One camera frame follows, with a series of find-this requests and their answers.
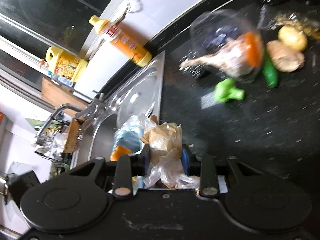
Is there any yellow toy potato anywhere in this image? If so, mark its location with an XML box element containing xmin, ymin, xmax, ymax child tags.
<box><xmin>278</xmin><ymin>25</ymin><xmax>308</xmax><ymax>51</ymax></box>

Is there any brown ginger piece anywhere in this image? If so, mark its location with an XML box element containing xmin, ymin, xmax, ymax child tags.
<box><xmin>266</xmin><ymin>40</ymin><xmax>305</xmax><ymax>73</ymax></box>

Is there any small green toy broccoli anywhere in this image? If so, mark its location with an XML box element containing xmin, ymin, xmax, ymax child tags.
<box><xmin>213</xmin><ymin>77</ymin><xmax>245</xmax><ymax>103</ymax></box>

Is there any steel wool ball on counter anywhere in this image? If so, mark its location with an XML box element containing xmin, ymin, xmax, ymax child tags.
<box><xmin>183</xmin><ymin>51</ymin><xmax>207</xmax><ymax>79</ymax></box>

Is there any blue bin with plastic liner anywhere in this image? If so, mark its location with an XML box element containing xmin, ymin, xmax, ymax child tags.
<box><xmin>112</xmin><ymin>114</ymin><xmax>146</xmax><ymax>153</ymax></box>

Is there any stainless steel sink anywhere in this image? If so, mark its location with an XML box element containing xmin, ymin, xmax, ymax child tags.
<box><xmin>70</xmin><ymin>51</ymin><xmax>165</xmax><ymax>169</ymax></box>

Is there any orange carrot slice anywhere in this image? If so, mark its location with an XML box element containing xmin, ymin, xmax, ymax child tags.
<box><xmin>244</xmin><ymin>31</ymin><xmax>261</xmax><ymax>68</ymax></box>

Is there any plastic water bottle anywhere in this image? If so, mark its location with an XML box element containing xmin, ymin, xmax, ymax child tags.
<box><xmin>52</xmin><ymin>73</ymin><xmax>74</xmax><ymax>87</ymax></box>

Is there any thin drinking water tap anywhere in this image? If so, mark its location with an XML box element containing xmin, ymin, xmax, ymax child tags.
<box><xmin>74</xmin><ymin>93</ymin><xmax>106</xmax><ymax>120</ymax></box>

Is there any main sink faucet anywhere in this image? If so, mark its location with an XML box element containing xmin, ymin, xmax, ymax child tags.
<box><xmin>35</xmin><ymin>103</ymin><xmax>83</xmax><ymax>140</ymax></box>

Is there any dish drying rack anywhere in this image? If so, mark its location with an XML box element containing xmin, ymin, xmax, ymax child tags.
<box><xmin>35</xmin><ymin>120</ymin><xmax>72</xmax><ymax>166</ymax></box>

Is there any orange dish soap bottle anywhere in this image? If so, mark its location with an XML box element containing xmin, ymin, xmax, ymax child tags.
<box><xmin>89</xmin><ymin>15</ymin><xmax>152</xmax><ymax>67</ymax></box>

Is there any clear glass bowl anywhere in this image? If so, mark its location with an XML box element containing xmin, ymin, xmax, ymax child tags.
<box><xmin>181</xmin><ymin>9</ymin><xmax>264</xmax><ymax>82</ymax></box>

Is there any round sink lid cover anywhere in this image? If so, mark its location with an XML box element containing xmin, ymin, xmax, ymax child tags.
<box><xmin>117</xmin><ymin>74</ymin><xmax>157</xmax><ymax>128</ymax></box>

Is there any clear plastic bag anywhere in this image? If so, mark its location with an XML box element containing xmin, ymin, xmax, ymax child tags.
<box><xmin>138</xmin><ymin>114</ymin><xmax>200</xmax><ymax>190</ymax></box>

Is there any yellow detergent jug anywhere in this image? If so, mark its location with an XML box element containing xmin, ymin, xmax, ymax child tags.
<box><xmin>40</xmin><ymin>47</ymin><xmax>88</xmax><ymax>82</ymax></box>

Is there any wooden cutting board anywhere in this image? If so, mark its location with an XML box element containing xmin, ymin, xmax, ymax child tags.
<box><xmin>41</xmin><ymin>77</ymin><xmax>88</xmax><ymax>109</ymax></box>

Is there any green toy cucumber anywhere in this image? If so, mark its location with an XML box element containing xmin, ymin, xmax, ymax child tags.
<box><xmin>262</xmin><ymin>51</ymin><xmax>278</xmax><ymax>88</ymax></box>

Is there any wicker basket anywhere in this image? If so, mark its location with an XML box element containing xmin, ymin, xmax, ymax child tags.
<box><xmin>63</xmin><ymin>119</ymin><xmax>84</xmax><ymax>154</ymax></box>

